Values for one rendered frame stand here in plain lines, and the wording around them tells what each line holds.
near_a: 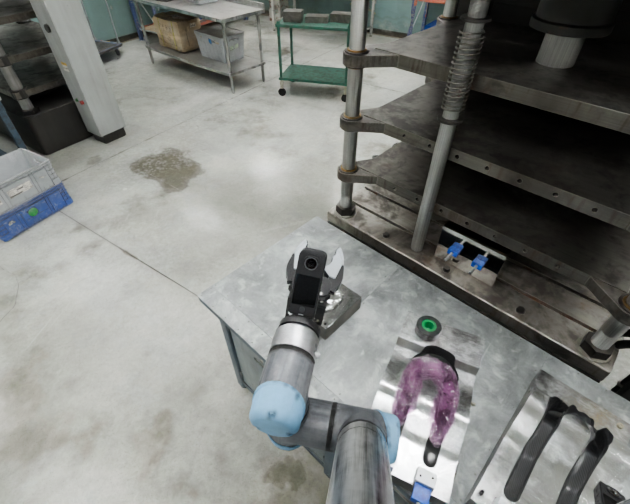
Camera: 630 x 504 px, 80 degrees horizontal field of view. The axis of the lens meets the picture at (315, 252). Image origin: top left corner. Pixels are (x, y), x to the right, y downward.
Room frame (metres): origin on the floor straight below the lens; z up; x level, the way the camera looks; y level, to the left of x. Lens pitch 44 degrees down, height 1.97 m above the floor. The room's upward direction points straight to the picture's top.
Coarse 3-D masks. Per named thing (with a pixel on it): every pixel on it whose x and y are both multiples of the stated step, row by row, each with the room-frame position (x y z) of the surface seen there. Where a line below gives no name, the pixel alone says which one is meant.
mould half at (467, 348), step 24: (408, 312) 0.79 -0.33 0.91; (408, 336) 0.69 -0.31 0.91; (456, 336) 0.69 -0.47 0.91; (408, 360) 0.63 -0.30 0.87; (456, 360) 0.61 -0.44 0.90; (480, 360) 0.61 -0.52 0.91; (384, 384) 0.53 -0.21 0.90; (432, 384) 0.54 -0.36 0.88; (384, 408) 0.47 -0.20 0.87; (408, 432) 0.41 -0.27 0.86; (456, 432) 0.40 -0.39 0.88; (408, 456) 0.35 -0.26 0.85; (456, 456) 0.35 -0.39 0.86; (408, 480) 0.29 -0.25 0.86
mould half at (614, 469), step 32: (544, 384) 0.55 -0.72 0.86; (512, 416) 0.47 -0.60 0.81; (576, 416) 0.42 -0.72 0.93; (608, 416) 0.45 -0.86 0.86; (512, 448) 0.36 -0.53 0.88; (544, 448) 0.35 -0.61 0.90; (576, 448) 0.35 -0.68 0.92; (608, 448) 0.34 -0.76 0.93; (480, 480) 0.28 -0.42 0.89; (544, 480) 0.28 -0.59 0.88; (608, 480) 0.28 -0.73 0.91
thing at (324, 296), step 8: (328, 280) 0.45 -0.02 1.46; (288, 288) 0.43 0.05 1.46; (328, 288) 0.43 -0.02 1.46; (288, 296) 0.42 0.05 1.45; (320, 296) 0.42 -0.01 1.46; (328, 296) 0.42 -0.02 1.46; (288, 304) 0.42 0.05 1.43; (320, 304) 0.41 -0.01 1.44; (320, 312) 0.41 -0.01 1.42; (288, 320) 0.36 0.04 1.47; (296, 320) 0.36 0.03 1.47; (304, 320) 0.36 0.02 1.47; (312, 320) 0.40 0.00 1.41; (320, 320) 0.41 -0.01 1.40; (312, 328) 0.35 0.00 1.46
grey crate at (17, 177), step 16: (0, 160) 2.67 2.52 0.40; (16, 160) 2.76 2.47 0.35; (32, 160) 2.77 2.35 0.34; (48, 160) 2.66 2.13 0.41; (0, 176) 2.61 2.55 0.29; (16, 176) 2.41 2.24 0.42; (32, 176) 2.50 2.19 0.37; (48, 176) 2.59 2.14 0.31; (0, 192) 2.28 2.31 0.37; (16, 192) 2.36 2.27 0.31; (32, 192) 2.45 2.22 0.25; (0, 208) 2.23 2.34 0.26
